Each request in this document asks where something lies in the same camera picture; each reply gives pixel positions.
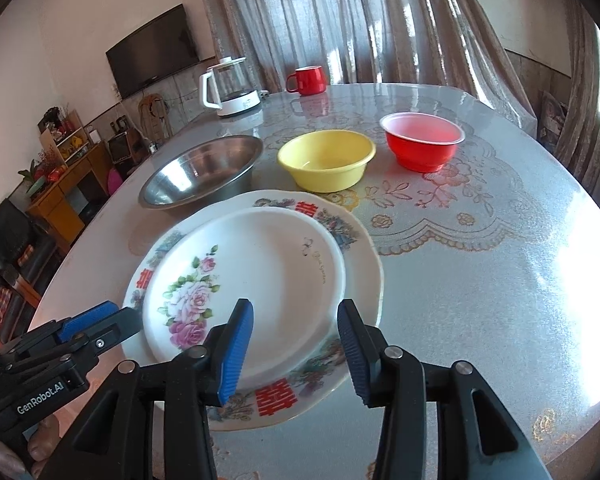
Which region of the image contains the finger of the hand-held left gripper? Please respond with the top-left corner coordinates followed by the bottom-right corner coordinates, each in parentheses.
top-left (5, 306), bottom-right (145, 375)
top-left (2, 300), bottom-right (122, 357)

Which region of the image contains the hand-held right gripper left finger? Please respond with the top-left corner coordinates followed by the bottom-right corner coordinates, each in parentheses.
top-left (45, 298), bottom-right (255, 480)

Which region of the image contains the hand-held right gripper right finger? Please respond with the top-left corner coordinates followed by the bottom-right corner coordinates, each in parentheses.
top-left (336, 299), bottom-right (553, 480)

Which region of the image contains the small rose print plate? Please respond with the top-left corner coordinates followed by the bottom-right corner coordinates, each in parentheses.
top-left (142, 206), bottom-right (348, 378)

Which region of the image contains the scalloped plate with red print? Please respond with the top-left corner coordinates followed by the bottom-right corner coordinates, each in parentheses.
top-left (122, 189), bottom-right (385, 433)

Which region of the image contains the stainless steel bowl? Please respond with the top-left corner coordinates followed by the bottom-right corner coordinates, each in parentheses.
top-left (139, 134), bottom-right (264, 210)

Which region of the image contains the yellow plastic bowl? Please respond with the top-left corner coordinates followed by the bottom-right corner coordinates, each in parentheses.
top-left (277, 130), bottom-right (377, 193)

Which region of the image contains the red plastic bowl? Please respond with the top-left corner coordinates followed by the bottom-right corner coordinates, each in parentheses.
top-left (379, 112), bottom-right (467, 173)

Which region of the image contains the person's left hand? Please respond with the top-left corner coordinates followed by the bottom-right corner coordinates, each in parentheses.
top-left (0, 412), bottom-right (66, 480)

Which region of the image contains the black armchair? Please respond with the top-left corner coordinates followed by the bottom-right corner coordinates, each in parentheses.
top-left (0, 199), bottom-right (56, 281)

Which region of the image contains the wooden cabinet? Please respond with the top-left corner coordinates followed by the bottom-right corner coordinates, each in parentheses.
top-left (27, 142), bottom-right (113, 251)

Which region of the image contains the green potted plant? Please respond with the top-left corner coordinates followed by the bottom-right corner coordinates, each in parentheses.
top-left (17, 160), bottom-right (46, 196)

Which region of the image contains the small black television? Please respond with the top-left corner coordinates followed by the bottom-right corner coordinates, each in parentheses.
top-left (107, 130), bottom-right (133, 163)

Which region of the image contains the small shelf with ornaments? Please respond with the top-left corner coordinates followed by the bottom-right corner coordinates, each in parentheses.
top-left (39, 110), bottom-right (91, 166)

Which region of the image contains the light wooden chair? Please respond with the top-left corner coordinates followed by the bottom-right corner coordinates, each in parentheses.
top-left (139, 94), bottom-right (173, 143)

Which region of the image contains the white glass electric kettle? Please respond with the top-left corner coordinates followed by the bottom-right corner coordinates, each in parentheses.
top-left (199, 56), bottom-right (264, 118)

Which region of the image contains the red mug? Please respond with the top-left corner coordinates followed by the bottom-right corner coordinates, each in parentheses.
top-left (285, 65), bottom-right (329, 96)

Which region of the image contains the patterned cushion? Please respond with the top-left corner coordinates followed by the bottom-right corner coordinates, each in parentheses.
top-left (537, 90), bottom-right (571, 141)

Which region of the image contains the wide beige curtain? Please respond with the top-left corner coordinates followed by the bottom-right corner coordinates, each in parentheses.
top-left (192, 0), bottom-right (538, 131)

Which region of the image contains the narrow beige curtain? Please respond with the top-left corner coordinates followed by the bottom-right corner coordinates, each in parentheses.
top-left (555, 0), bottom-right (600, 191)

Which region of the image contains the black wall television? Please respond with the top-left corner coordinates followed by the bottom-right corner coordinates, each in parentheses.
top-left (105, 3), bottom-right (201, 100)

